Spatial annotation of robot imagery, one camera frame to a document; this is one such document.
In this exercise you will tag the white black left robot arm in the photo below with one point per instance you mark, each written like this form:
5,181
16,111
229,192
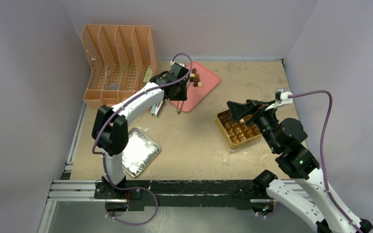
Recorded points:
111,126

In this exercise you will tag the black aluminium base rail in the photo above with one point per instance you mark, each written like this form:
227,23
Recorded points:
238,194

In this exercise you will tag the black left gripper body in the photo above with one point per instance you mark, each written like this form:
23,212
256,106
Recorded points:
180,94

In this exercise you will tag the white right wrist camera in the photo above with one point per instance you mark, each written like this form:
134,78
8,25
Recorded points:
282,98

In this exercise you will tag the pink plastic tray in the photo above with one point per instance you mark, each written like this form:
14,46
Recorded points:
208,81

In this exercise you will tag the grey blue stapler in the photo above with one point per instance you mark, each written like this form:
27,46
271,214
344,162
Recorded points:
156,108

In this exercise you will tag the pink tongs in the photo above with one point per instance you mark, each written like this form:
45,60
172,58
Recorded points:
179,107

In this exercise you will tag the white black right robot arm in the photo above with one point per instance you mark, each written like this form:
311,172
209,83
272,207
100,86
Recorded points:
325,212

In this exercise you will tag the green eraser block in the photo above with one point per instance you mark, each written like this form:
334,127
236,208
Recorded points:
148,74

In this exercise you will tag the silver foil tray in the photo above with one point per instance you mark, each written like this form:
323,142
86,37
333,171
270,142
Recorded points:
139,152

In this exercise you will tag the gold chocolate box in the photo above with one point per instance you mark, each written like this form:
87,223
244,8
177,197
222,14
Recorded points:
236,134

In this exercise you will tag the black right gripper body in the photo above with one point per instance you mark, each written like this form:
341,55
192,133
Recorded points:
252,109

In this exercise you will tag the orange plastic file organizer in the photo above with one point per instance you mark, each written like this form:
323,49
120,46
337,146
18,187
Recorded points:
118,56

